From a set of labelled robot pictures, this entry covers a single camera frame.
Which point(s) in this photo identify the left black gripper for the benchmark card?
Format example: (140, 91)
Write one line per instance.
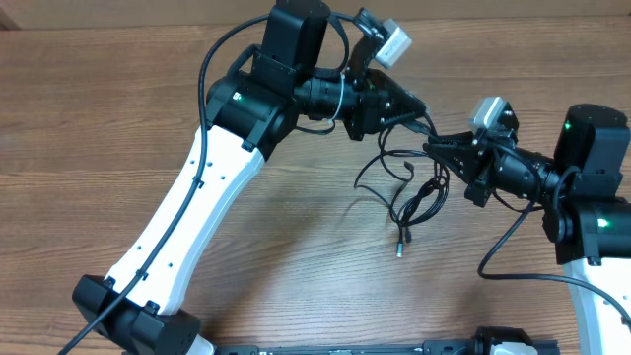
(373, 93)

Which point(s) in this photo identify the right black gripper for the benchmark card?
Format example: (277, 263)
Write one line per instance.
(474, 171)

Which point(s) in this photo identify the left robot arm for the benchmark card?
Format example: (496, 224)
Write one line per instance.
(243, 116)

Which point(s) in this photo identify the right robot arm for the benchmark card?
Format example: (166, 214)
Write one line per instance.
(576, 187)

